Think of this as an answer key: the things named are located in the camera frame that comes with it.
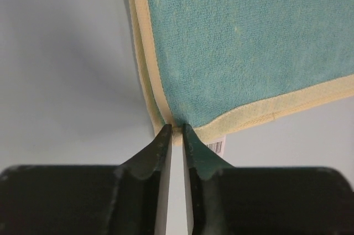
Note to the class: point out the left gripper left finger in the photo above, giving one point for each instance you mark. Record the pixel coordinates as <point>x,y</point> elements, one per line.
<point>129,198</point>

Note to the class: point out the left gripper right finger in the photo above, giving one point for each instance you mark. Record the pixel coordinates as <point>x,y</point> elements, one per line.
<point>224,199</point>

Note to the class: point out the teal and cream towel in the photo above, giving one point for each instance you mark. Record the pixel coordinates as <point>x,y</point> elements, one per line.
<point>226,65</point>

